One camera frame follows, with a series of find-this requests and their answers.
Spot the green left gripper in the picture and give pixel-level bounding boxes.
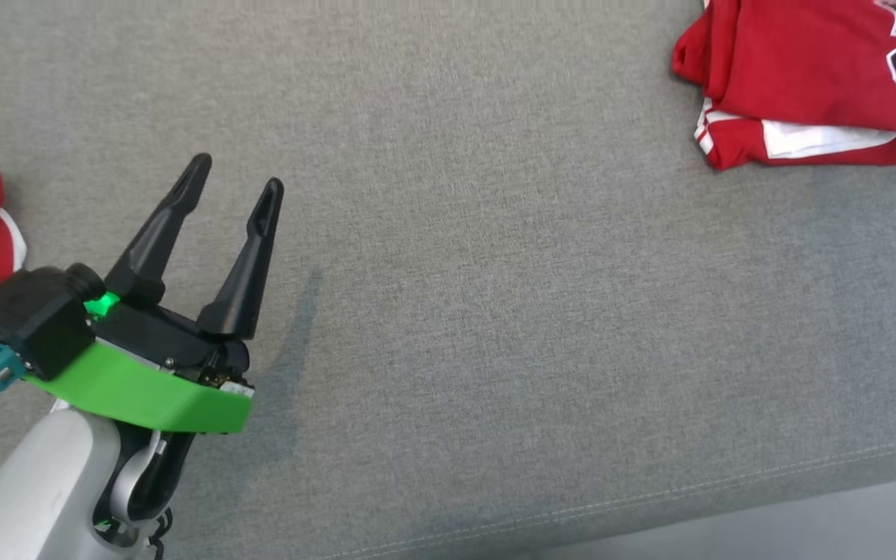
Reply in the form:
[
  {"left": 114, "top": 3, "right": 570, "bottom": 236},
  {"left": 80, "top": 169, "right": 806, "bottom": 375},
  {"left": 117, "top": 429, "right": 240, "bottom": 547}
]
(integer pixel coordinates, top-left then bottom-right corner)
[{"left": 24, "top": 153, "right": 285, "bottom": 434}]

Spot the red white basketball jersey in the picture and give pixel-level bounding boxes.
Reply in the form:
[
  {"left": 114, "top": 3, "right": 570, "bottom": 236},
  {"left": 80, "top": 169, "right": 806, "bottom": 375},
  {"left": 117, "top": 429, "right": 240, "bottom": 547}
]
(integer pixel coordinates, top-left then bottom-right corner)
[{"left": 672, "top": 0, "right": 896, "bottom": 171}]

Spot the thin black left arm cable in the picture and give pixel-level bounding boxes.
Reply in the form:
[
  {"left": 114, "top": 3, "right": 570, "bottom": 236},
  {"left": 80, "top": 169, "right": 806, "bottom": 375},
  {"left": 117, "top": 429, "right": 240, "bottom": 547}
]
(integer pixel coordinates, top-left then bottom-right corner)
[{"left": 148, "top": 509, "right": 177, "bottom": 560}]

